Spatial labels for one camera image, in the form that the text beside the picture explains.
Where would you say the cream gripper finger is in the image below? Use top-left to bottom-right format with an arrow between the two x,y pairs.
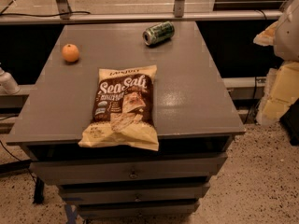
253,21 -> 278,47

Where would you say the green soda can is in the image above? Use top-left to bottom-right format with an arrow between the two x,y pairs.
143,21 -> 175,46

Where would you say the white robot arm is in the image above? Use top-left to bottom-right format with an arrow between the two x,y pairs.
253,0 -> 299,62

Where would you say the grey drawer cabinet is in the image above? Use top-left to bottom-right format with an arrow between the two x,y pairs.
7,21 -> 244,219

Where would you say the sea salt chips bag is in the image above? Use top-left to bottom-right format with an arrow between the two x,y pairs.
78,65 -> 159,151

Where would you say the middle drawer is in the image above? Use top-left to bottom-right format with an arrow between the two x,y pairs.
59,182 -> 210,205

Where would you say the drawer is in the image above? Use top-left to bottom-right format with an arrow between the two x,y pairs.
78,200 -> 199,219
59,182 -> 210,205
30,153 -> 227,185

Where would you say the bottom drawer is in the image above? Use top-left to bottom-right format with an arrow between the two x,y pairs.
78,200 -> 199,219

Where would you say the orange fruit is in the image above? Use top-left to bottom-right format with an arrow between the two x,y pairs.
62,44 -> 79,63

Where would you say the top drawer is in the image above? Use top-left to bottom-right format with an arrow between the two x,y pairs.
30,153 -> 227,185

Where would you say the white pipe at left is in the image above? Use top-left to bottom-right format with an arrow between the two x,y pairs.
0,67 -> 20,94

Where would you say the black cable on rail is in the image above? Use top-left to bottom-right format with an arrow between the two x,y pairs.
0,10 -> 92,19

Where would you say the metal frame rail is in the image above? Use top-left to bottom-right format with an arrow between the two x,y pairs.
0,0 -> 292,25

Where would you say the black floor cable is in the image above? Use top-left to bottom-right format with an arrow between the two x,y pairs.
0,114 -> 37,185

